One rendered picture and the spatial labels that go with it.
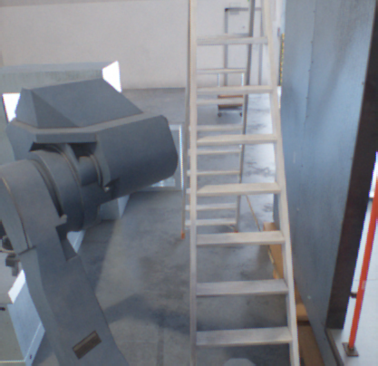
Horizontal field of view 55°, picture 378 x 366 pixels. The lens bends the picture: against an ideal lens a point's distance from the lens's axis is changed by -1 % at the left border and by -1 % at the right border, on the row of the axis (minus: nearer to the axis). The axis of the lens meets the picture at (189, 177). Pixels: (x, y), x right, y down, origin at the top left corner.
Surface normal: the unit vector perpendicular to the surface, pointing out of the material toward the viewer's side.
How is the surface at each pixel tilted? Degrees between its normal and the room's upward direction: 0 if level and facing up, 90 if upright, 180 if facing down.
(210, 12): 90
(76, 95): 45
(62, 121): 89
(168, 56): 90
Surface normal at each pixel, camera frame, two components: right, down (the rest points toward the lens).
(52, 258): 0.64, -0.03
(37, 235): 0.56, -0.26
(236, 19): -0.03, 0.40
